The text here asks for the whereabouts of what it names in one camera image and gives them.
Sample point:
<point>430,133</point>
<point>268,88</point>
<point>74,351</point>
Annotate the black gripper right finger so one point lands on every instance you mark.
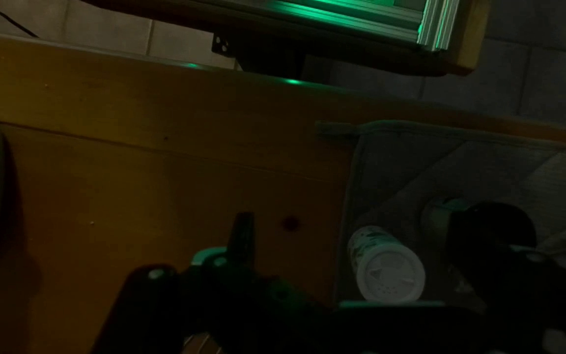
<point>492,278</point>

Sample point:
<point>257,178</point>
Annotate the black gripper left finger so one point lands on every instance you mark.
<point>243,241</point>

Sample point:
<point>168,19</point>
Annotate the white spice shaker container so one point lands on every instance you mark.
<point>388,267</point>

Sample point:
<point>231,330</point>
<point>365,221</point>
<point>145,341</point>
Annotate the grey dish mat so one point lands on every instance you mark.
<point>467,164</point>

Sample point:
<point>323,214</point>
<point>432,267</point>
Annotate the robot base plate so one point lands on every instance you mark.
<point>335,27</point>

